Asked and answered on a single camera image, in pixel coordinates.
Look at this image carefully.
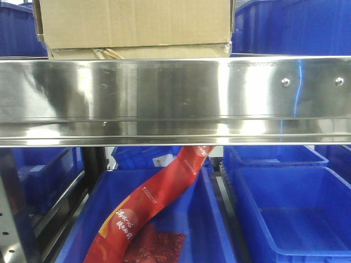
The plain torn cardboard box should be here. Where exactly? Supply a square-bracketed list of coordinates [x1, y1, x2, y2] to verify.
[33, 1, 235, 60]

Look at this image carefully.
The blue bin rear middle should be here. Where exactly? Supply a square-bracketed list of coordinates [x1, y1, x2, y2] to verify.
[111, 146, 182, 170]

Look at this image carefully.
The blue bin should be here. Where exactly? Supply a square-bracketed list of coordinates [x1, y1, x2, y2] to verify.
[1, 1, 47, 57]
[111, 146, 182, 170]
[232, 1, 350, 55]
[54, 165, 236, 263]
[234, 167, 350, 262]
[223, 145, 329, 170]
[12, 147, 84, 214]

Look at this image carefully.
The blue bin lower middle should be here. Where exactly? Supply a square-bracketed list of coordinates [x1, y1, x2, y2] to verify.
[54, 165, 236, 263]

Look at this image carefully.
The blue bin rear right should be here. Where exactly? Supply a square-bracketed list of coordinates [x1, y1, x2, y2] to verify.
[223, 145, 329, 170]

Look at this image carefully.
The roller conveyor track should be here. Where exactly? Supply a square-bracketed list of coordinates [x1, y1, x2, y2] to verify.
[211, 157, 252, 262]

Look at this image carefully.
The red snack bag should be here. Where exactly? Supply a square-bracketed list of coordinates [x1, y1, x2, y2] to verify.
[83, 146, 214, 262]

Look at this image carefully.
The blue bin upper right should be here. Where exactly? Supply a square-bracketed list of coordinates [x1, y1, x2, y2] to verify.
[232, 1, 350, 55]

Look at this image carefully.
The blue bin lower right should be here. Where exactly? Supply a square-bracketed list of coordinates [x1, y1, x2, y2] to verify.
[234, 167, 350, 262]

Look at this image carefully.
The blue bin lower left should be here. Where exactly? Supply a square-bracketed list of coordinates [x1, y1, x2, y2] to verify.
[12, 147, 84, 214]

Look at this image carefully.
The blue bin upper left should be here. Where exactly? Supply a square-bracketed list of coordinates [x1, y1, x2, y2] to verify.
[1, 1, 47, 57]

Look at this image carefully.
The stainless steel shelf rail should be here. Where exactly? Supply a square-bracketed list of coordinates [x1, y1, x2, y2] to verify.
[1, 56, 350, 147]

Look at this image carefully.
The steel shelf upright post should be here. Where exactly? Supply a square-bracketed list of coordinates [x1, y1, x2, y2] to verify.
[1, 148, 42, 262]

